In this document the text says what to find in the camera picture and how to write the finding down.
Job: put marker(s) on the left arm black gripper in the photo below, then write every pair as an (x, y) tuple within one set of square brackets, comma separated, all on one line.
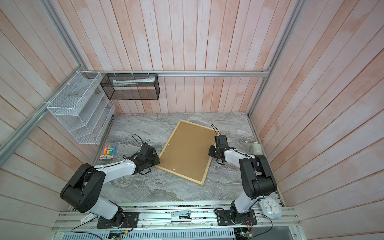
[(156, 158)]

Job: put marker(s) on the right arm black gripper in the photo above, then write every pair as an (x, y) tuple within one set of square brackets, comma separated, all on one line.
[(211, 152)]

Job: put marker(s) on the light wooden picture frame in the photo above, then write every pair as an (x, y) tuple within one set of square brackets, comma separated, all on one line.
[(183, 177)]

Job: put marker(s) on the brown cardboard backing board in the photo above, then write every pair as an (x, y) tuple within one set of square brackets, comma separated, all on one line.
[(186, 150)]

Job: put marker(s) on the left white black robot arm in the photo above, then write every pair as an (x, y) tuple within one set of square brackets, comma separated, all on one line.
[(83, 190)]

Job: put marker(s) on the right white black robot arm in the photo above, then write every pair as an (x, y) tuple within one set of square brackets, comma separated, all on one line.
[(257, 177)]

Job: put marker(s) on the pack of coloured highlighters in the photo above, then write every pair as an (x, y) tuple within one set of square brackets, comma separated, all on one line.
[(109, 151)]

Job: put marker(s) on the white round clock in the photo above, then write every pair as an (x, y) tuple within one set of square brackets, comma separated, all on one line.
[(270, 208)]

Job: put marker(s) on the paper inside black basket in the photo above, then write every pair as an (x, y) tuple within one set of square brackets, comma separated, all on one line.
[(146, 82)]

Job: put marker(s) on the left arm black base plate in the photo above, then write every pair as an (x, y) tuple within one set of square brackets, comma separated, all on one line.
[(121, 220)]

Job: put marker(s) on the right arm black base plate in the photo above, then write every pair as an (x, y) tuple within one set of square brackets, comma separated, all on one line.
[(232, 217)]

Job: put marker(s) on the black wire mesh basket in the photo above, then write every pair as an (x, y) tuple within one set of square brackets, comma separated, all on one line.
[(130, 93)]

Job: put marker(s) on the white wire mesh shelf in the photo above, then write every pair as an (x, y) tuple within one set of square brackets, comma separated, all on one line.
[(82, 111)]

